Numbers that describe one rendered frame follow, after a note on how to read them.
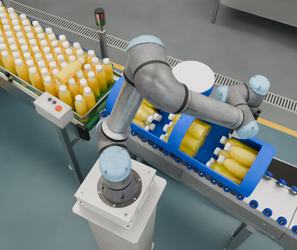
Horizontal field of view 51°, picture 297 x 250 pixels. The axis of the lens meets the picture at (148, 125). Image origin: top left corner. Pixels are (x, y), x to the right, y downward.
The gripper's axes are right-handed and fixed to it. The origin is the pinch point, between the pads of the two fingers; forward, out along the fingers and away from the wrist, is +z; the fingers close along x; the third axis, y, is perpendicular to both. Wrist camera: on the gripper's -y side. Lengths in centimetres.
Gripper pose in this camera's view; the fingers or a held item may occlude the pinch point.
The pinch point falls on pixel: (232, 131)
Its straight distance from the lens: 149.3
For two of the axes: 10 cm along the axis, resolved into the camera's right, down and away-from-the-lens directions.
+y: 8.2, 4.8, -3.0
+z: -0.2, 5.6, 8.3
